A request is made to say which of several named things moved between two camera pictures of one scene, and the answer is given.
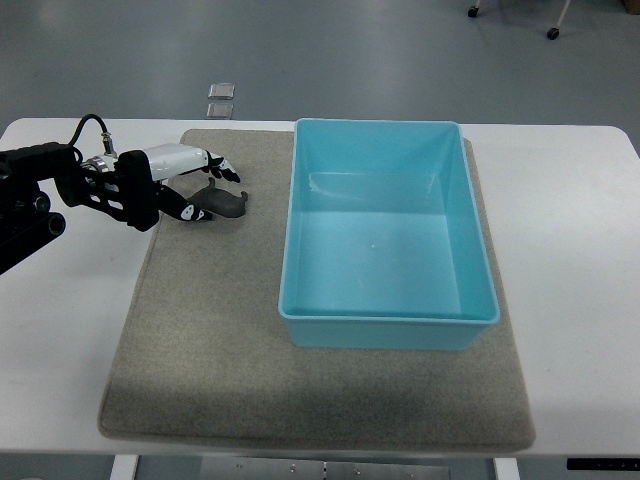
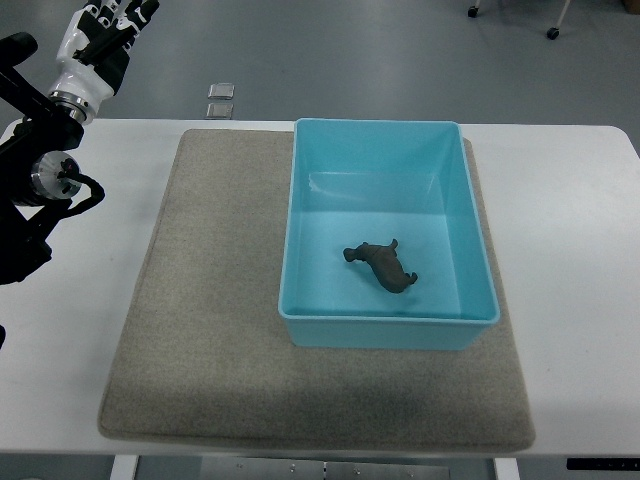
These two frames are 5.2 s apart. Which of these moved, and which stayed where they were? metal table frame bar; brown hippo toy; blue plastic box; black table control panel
Moved: brown hippo toy
Stayed: blue plastic box; metal table frame bar; black table control panel
